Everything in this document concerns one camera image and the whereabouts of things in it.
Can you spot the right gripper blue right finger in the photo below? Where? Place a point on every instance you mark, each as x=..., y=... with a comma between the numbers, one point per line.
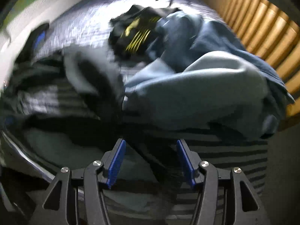
x=242, y=205

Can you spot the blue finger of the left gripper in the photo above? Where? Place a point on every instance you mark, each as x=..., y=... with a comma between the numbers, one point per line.
x=35, y=37

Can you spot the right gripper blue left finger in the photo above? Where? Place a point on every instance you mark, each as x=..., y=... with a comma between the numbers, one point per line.
x=60, y=204

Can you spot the dark grey pants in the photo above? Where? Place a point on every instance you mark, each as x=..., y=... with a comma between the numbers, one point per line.
x=66, y=110

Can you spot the black yellow striped garment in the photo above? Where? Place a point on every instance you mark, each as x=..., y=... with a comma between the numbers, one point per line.
x=133, y=31

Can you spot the striped blue white bedspread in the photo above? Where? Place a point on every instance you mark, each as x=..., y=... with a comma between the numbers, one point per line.
x=87, y=23

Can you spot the blue denim jeans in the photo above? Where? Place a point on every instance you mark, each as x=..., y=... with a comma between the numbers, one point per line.
x=202, y=76

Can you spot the wooden slatted headboard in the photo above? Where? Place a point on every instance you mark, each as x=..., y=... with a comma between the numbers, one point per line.
x=270, y=30

